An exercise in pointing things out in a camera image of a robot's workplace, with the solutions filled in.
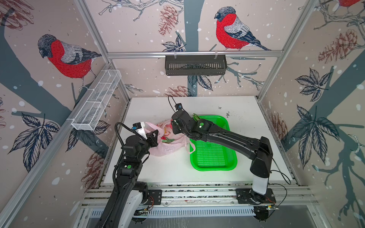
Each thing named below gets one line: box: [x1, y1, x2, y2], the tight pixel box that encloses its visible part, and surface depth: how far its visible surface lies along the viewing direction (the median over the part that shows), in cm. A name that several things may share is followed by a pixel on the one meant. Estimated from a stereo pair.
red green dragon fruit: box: [192, 113, 201, 123], surface depth 97 cm
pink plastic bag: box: [144, 119, 196, 157], surface depth 85 cm
